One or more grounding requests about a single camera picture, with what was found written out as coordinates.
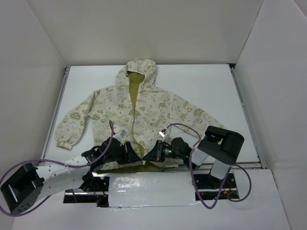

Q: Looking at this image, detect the cream printed hooded jacket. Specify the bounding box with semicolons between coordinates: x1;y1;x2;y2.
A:
54;59;223;157

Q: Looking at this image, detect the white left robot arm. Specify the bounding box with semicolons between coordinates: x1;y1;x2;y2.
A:
0;139;142;216

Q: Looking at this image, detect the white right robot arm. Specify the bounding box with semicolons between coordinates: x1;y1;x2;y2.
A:
142;123;245;189

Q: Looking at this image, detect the white foil-edged panel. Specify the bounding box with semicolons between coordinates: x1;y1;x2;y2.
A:
108;172;196;207

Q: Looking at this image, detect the olive green Snoopy t-shirt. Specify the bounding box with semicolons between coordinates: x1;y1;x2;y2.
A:
95;71;179;173

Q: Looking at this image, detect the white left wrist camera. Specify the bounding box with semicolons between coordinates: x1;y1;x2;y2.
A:
113;129;127;144

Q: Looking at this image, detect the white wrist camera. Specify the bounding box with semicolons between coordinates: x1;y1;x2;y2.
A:
113;129;127;144
158;128;169;142

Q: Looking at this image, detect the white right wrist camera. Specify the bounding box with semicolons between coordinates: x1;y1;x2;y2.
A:
158;128;169;142

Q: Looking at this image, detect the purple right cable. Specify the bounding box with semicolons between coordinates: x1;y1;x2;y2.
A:
163;123;252;209

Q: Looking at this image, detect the purple cable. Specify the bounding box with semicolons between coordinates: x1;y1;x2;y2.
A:
163;123;252;209
0;119;116;217

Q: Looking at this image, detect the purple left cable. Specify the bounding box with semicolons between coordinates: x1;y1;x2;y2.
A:
0;119;116;217

